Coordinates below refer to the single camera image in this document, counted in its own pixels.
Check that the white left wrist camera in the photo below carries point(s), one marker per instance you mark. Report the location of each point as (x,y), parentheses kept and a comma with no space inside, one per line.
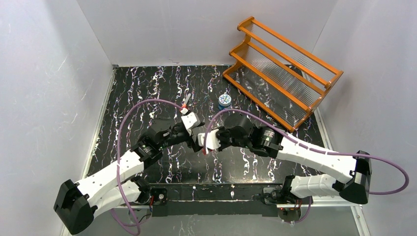
(190,120)

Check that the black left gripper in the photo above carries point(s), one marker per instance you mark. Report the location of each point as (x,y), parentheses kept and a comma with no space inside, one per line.
(196,136)

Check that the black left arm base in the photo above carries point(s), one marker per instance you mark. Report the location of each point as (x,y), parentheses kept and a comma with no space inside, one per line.
(153,196)

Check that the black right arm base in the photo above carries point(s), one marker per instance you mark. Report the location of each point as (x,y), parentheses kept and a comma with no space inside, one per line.
(279,195)

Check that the small blue white jar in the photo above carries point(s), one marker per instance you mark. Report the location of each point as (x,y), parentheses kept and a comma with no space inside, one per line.
(224,101)

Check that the orange wooden shelf rack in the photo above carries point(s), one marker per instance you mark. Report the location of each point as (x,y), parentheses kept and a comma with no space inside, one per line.
(282,78)

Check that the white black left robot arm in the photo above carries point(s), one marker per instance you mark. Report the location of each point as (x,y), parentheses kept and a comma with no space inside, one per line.
(79,202)

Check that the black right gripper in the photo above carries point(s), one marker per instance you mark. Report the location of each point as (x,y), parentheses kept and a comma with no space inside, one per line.
(220,137)

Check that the aluminium frame rail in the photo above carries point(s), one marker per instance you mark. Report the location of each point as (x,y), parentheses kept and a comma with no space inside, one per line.
(323,216)

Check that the white orange marker pen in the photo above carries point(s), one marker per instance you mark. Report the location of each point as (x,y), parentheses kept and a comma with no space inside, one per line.
(187,98)

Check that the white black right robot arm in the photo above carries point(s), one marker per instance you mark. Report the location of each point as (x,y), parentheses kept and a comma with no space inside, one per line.
(344,176)

